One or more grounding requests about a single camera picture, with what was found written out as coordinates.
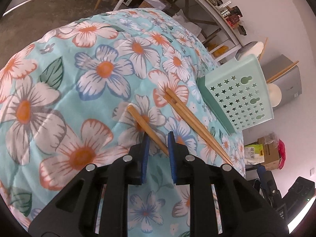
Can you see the floral turquoise tablecloth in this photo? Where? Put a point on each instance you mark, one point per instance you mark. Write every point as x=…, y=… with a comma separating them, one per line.
x=64, y=100

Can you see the yellow green package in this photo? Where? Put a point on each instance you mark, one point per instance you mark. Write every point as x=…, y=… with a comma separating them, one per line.
x=254, y=154

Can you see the red plastic bag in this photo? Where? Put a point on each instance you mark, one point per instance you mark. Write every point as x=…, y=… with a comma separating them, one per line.
x=282, y=154

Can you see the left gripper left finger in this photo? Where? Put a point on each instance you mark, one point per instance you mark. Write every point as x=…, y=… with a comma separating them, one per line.
x=145, y=147

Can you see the long wooden chopstick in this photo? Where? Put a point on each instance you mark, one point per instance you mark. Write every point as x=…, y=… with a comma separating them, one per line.
x=282, y=72

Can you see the white spoon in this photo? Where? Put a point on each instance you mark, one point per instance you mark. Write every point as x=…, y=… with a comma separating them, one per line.
x=275, y=94

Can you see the grey refrigerator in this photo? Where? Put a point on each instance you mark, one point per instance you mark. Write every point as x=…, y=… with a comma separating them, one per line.
x=289, y=82

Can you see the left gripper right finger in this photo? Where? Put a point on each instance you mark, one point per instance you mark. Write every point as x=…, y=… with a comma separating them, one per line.
x=172, y=158

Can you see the cardboard box on floor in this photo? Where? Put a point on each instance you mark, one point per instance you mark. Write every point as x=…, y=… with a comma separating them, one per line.
x=270, y=150

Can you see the short wooden chopstick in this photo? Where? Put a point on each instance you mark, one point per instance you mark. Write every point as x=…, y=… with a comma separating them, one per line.
x=263, y=50

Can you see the grey metal ladle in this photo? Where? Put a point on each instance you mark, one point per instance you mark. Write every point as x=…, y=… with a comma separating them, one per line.
x=252, y=48

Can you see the wooden chopstick gripper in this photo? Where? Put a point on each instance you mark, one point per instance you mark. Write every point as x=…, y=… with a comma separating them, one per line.
x=147, y=129

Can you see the white wooden-top desk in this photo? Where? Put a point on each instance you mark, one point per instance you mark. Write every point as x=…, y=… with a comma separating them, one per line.
x=215, y=30

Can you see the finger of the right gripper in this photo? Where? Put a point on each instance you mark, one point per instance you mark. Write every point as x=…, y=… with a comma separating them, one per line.
x=263, y=176

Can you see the mint green utensil holder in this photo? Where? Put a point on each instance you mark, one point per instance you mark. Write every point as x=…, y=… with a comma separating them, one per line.
x=237, y=94

